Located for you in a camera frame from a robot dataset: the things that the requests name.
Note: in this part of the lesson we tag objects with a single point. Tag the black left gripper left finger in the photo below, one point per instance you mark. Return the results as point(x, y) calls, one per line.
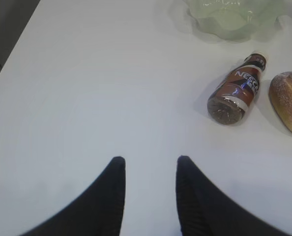
point(98, 211)

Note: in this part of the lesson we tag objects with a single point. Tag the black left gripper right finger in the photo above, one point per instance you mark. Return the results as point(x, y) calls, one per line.
point(204, 210)

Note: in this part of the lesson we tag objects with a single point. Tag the sugared bread roll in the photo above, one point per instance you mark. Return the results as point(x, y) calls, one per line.
point(280, 95)

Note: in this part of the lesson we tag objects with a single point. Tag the green wavy glass plate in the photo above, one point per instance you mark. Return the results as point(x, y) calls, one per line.
point(232, 21)

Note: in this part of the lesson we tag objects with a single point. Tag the brown Nescafe coffee bottle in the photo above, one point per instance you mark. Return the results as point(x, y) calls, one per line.
point(232, 98)

